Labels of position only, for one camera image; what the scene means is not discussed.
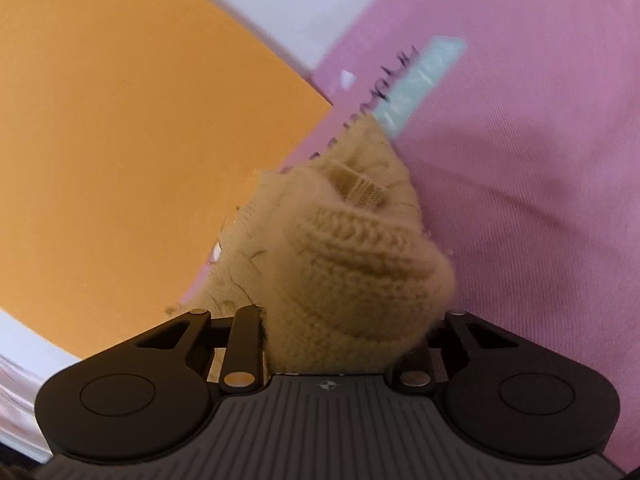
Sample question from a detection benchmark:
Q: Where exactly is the tan cable-knit cardigan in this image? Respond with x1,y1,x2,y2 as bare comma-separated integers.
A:
177,116,456,374

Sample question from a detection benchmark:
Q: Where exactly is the orange felt board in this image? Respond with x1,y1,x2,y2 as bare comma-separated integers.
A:
1,0,330,358

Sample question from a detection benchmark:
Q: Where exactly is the pink floral bed sheet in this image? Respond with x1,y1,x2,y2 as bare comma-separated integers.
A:
179,0,640,474

